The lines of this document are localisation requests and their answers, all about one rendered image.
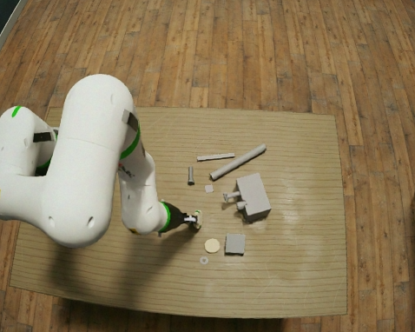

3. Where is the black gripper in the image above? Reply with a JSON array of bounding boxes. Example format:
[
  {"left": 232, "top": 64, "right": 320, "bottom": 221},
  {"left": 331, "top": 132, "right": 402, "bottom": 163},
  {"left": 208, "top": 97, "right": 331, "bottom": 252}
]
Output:
[{"left": 173, "top": 207, "right": 201, "bottom": 229}]

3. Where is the grey metal bolt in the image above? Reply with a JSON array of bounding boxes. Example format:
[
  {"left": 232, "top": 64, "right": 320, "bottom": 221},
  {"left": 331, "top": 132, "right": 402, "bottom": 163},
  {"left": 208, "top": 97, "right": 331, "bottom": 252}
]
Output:
[{"left": 188, "top": 167, "right": 194, "bottom": 184}]

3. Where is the beige round disc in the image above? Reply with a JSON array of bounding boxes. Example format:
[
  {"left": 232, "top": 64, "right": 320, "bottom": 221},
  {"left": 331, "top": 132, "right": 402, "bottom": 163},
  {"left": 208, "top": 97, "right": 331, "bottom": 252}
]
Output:
[{"left": 205, "top": 239, "right": 220, "bottom": 253}]

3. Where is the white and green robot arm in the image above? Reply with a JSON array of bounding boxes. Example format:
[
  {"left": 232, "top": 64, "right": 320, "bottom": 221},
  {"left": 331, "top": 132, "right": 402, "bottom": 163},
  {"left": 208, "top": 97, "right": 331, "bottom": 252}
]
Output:
[{"left": 0, "top": 74, "right": 178, "bottom": 248}]

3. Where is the grey flat bar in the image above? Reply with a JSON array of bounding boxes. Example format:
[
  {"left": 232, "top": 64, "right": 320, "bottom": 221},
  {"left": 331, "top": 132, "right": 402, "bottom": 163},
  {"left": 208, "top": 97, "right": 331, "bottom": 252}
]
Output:
[{"left": 197, "top": 153, "right": 234, "bottom": 162}]

